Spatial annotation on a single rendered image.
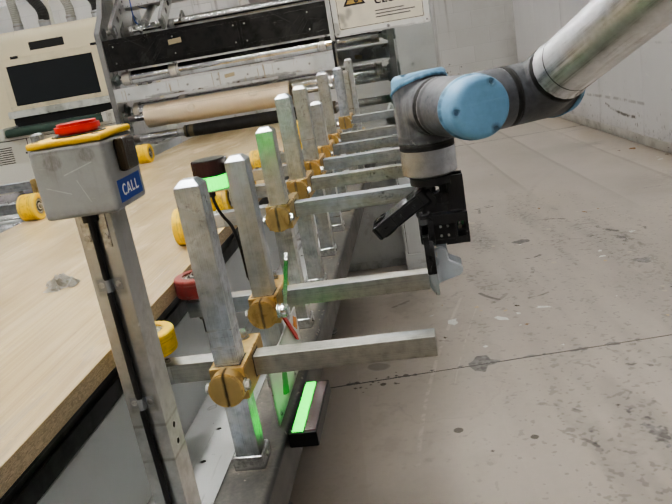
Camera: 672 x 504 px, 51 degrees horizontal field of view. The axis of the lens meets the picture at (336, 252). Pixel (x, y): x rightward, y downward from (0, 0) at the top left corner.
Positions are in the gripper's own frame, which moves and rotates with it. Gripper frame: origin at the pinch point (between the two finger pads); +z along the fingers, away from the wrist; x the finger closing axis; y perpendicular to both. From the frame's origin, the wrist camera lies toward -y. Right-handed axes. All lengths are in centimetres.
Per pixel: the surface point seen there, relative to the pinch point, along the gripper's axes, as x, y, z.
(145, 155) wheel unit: 171, -115, -11
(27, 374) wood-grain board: -35, -55, -8
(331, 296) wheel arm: -1.7, -17.7, -1.4
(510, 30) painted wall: 898, 131, -17
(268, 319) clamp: -8.7, -27.8, -1.2
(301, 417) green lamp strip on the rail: -18.2, -23.2, 12.3
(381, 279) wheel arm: -1.6, -8.6, -3.3
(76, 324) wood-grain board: -17, -57, -8
